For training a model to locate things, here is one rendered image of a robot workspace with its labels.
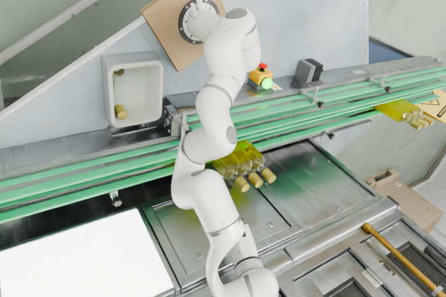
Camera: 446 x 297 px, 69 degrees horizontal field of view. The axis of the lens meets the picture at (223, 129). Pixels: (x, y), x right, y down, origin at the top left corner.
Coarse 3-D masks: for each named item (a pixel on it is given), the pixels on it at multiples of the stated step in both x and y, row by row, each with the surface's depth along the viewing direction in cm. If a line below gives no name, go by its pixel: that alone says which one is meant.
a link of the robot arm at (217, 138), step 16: (208, 96) 75; (224, 96) 77; (208, 112) 71; (224, 112) 73; (208, 128) 70; (224, 128) 71; (192, 144) 76; (208, 144) 72; (224, 144) 70; (192, 160) 80; (208, 160) 78
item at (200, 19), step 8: (200, 0) 102; (192, 8) 102; (200, 8) 103; (208, 8) 107; (184, 16) 105; (192, 16) 103; (200, 16) 102; (208, 16) 100; (216, 16) 100; (184, 24) 106; (192, 24) 104; (200, 24) 100; (208, 24) 98; (192, 32) 106; (200, 32) 101; (208, 32) 97
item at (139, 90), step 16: (128, 64) 98; (144, 64) 100; (160, 64) 103; (112, 80) 98; (128, 80) 108; (144, 80) 112; (160, 80) 106; (112, 96) 101; (128, 96) 112; (144, 96) 115; (160, 96) 110; (112, 112) 104; (128, 112) 114; (144, 112) 115; (160, 112) 114
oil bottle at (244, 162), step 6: (234, 150) 121; (240, 150) 121; (234, 156) 118; (240, 156) 119; (246, 156) 119; (240, 162) 116; (246, 162) 116; (240, 168) 116; (246, 168) 116; (240, 174) 117
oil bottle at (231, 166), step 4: (224, 156) 117; (228, 156) 117; (220, 160) 115; (224, 160) 115; (228, 160) 115; (232, 160) 116; (224, 164) 114; (228, 164) 114; (232, 164) 114; (236, 164) 114; (228, 168) 112; (232, 168) 113; (236, 168) 113; (228, 172) 112; (232, 172) 113; (228, 176) 113
